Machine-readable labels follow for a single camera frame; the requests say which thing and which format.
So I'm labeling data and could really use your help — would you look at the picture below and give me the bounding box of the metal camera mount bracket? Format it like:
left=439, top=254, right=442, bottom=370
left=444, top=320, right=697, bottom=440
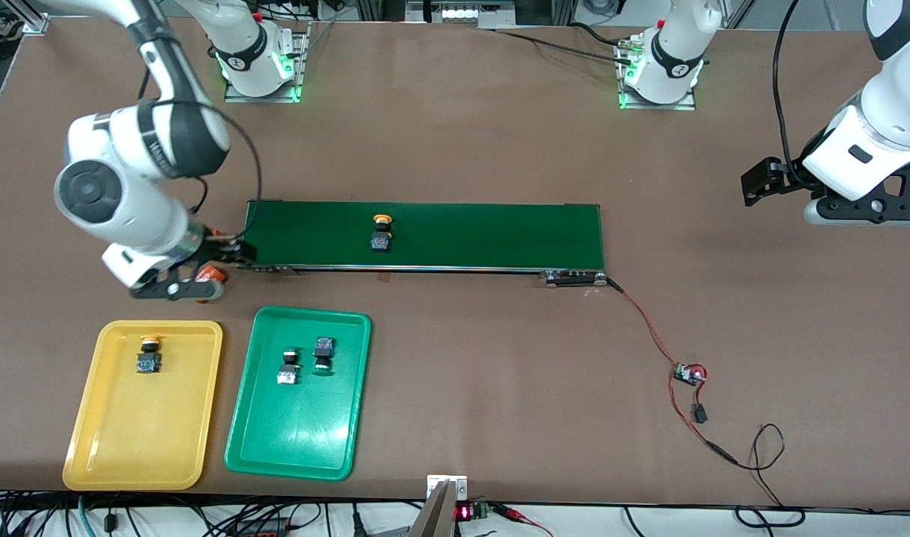
left=425, top=475, right=469, bottom=537

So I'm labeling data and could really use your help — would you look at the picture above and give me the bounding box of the aluminium profile corner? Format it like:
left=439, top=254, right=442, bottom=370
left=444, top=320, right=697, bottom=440
left=7, top=0, right=51, bottom=34

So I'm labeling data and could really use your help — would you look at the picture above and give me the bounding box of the long black table cable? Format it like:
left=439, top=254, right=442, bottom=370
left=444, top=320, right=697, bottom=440
left=492, top=21, right=635, bottom=64

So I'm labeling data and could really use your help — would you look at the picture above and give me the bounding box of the red black power strip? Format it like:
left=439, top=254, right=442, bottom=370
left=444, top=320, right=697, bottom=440
left=235, top=518, right=292, bottom=537

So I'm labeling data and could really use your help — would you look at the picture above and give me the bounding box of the yellow push button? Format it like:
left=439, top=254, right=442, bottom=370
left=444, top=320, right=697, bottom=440
left=370, top=214, right=395, bottom=255
left=135, top=336, right=164, bottom=375

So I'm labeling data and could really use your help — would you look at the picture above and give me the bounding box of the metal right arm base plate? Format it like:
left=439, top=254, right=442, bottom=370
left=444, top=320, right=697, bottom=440
left=224, top=21, right=310, bottom=104

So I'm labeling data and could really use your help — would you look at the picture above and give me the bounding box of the yellow plastic tray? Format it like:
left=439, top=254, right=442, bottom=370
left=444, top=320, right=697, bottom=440
left=62, top=320, right=224, bottom=492

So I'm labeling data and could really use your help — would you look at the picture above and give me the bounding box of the thin black cable loop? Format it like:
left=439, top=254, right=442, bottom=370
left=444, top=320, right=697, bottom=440
left=735, top=424, right=806, bottom=527

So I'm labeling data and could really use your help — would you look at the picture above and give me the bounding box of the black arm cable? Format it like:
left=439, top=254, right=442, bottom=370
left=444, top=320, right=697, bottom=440
left=771, top=0, right=815, bottom=191
left=138, top=67, right=264, bottom=239

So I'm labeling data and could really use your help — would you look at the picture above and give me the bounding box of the aluminium frame structure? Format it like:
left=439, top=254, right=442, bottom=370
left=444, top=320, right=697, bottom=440
left=354, top=0, right=579, bottom=27

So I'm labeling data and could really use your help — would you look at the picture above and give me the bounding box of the red clip lead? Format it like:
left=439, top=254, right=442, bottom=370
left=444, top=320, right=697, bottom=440
left=492, top=504, right=554, bottom=537

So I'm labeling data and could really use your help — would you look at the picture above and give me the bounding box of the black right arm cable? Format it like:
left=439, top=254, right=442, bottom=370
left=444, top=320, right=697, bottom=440
left=138, top=67, right=264, bottom=239

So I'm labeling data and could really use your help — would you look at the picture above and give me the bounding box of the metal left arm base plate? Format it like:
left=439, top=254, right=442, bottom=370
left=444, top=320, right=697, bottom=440
left=615, top=37, right=698, bottom=111

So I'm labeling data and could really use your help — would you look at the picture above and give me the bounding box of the red black wire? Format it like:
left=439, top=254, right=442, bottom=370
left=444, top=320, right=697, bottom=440
left=600, top=274, right=741, bottom=467

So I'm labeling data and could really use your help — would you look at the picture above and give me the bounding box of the green plastic tray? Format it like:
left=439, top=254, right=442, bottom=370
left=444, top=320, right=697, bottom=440
left=224, top=306, right=372, bottom=482

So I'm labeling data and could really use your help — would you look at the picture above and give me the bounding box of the green conveyor belt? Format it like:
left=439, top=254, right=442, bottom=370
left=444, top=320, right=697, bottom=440
left=236, top=200, right=611, bottom=289

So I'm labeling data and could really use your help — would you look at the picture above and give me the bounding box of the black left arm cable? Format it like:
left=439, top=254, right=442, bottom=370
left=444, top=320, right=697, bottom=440
left=771, top=0, right=815, bottom=191

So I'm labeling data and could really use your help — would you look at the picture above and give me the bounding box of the green push button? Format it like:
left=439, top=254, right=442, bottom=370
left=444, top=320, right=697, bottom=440
left=313, top=336, right=337, bottom=377
left=276, top=346, right=304, bottom=386

